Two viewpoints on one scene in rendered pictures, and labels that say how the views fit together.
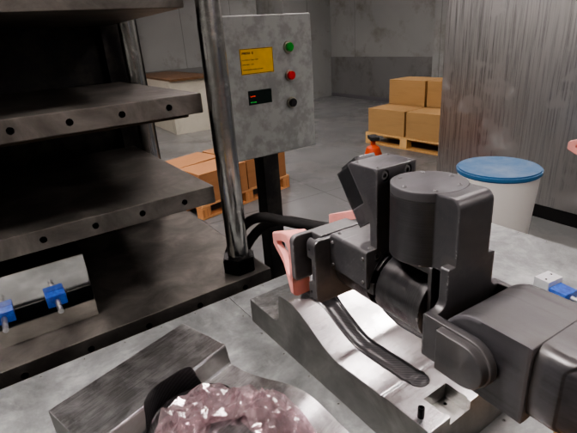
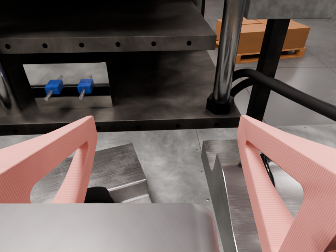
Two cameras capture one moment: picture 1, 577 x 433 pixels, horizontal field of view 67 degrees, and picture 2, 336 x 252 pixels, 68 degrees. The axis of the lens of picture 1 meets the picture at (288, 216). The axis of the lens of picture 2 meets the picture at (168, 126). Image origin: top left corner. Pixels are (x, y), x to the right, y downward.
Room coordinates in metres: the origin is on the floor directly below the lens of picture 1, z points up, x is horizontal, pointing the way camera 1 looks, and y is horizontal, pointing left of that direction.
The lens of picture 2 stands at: (0.38, -0.07, 1.28)
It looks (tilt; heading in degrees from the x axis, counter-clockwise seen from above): 36 degrees down; 30
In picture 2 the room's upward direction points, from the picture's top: straight up
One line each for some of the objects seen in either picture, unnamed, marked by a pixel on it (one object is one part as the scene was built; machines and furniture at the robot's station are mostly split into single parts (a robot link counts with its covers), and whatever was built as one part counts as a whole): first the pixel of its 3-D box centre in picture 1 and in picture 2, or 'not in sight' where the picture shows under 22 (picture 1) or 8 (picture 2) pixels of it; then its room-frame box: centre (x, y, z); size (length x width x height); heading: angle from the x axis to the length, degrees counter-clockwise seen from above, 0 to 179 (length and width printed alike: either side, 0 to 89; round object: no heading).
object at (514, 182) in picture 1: (493, 210); not in sight; (2.56, -1.30, 0.30); 0.49 x 0.49 x 0.59
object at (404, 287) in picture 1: (420, 285); not in sight; (0.31, -0.11, 1.21); 0.07 x 0.06 x 0.07; 30
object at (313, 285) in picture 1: (371, 265); not in sight; (0.37, -0.08, 1.20); 0.10 x 0.07 x 0.07; 120
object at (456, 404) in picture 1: (446, 409); not in sight; (0.50, -0.22, 0.87); 0.05 x 0.05 x 0.04; 33
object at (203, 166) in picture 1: (224, 175); (258, 38); (4.13, 0.60, 0.20); 1.14 x 0.82 x 0.40; 129
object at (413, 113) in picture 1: (424, 112); not in sight; (5.66, -1.84, 0.39); 1.33 x 0.95 x 0.78; 31
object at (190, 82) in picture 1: (173, 99); not in sight; (8.73, 2.04, 0.45); 2.62 x 0.84 x 0.90; 30
